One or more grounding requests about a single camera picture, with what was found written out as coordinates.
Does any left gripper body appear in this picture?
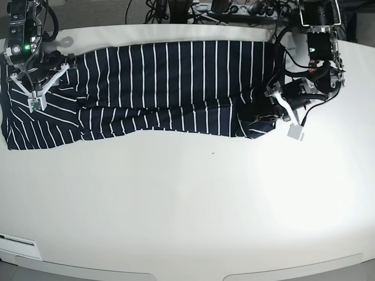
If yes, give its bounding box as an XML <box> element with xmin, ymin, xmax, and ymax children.
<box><xmin>280</xmin><ymin>80</ymin><xmax>313</xmax><ymax>110</ymax></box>

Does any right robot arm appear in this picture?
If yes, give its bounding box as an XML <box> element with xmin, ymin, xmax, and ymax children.
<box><xmin>1</xmin><ymin>1</ymin><xmax>75</xmax><ymax>90</ymax></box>

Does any white power strip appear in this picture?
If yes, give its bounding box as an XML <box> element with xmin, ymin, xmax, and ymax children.
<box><xmin>192</xmin><ymin>1</ymin><xmax>278</xmax><ymax>17</ymax></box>

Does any navy white striped T-shirt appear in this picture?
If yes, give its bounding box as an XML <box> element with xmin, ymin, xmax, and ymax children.
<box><xmin>1</xmin><ymin>40</ymin><xmax>275</xmax><ymax>150</ymax></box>

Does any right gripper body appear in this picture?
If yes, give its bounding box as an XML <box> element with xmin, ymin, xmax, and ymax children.
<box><xmin>28</xmin><ymin>57</ymin><xmax>62</xmax><ymax>84</ymax></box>

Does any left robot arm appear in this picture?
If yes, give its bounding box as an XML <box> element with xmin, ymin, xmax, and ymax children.
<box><xmin>229</xmin><ymin>1</ymin><xmax>345</xmax><ymax>131</ymax></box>

